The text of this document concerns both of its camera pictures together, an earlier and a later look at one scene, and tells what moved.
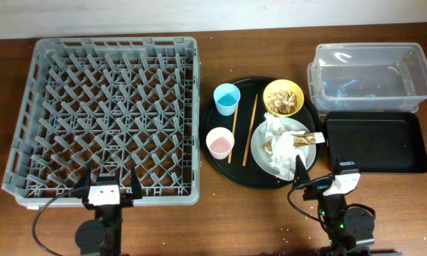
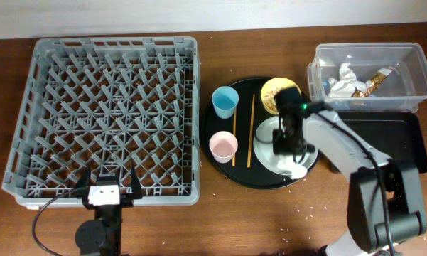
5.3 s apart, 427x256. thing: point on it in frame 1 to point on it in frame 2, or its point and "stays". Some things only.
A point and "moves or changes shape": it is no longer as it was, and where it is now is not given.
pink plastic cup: [220, 141] moves or changes shape
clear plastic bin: [369, 77] stays
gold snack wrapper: [303, 140] moves or changes shape
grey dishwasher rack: [110, 102] stays
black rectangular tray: [377, 142] stays
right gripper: [317, 188] to [279, 148]
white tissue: [283, 150] to [347, 84]
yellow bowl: [283, 97] stays
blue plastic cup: [226, 97] stays
